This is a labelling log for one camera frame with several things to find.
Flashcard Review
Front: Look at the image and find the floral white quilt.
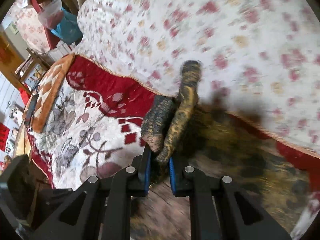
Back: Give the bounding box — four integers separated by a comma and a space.
76, 0, 319, 153

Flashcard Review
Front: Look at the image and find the yellow black patterned garment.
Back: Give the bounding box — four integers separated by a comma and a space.
141, 61, 315, 239

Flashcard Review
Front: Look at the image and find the clear plastic bag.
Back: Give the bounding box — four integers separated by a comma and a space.
38, 0, 64, 30

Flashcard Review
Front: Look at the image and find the red white floral blanket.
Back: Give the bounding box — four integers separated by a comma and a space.
26, 55, 320, 240

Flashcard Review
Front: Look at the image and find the wooden chair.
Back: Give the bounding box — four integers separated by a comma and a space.
15, 47, 50, 82

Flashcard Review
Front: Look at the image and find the blue plastic bag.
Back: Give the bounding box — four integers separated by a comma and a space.
51, 8, 83, 46

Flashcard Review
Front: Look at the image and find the brown patterned cushion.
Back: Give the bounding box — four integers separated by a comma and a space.
22, 53, 75, 133

